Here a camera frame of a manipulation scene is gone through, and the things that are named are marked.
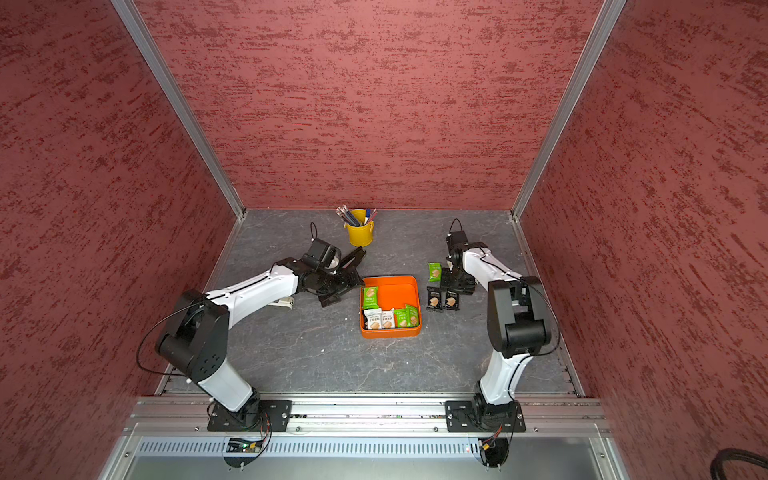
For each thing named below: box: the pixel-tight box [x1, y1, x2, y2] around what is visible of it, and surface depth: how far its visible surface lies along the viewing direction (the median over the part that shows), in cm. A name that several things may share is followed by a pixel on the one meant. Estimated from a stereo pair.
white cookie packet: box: [364, 308, 382, 330], surface depth 89 cm
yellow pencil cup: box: [344, 209, 375, 247], surface depth 109 cm
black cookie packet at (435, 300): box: [426, 286, 443, 310], surface depth 97 cm
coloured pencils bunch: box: [336, 204, 378, 227], surface depth 104 cm
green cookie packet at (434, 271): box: [428, 262, 442, 282], surface depth 105 cm
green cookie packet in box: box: [363, 286, 379, 310], surface depth 94 cm
